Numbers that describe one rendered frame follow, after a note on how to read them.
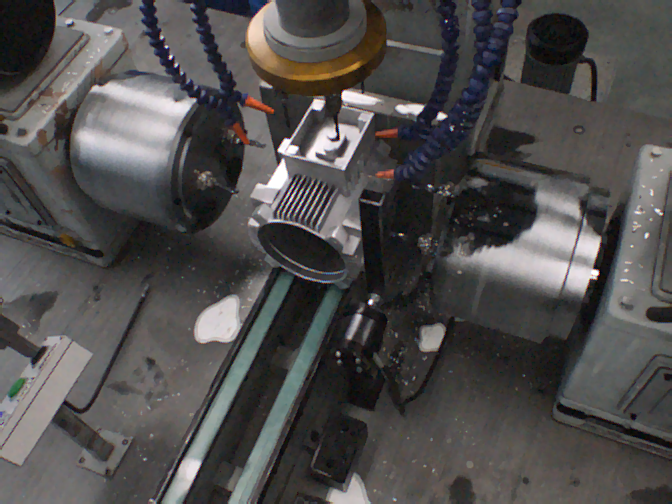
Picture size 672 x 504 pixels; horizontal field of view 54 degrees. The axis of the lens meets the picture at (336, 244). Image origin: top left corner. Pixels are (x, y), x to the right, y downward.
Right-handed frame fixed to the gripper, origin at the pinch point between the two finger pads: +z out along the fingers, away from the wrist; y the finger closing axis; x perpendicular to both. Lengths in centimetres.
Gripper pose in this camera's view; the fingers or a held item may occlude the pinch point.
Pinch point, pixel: (11, 339)
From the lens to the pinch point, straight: 100.0
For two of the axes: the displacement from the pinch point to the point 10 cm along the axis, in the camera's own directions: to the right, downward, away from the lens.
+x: -6.8, 1.3, 7.2
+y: 3.7, -7.9, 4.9
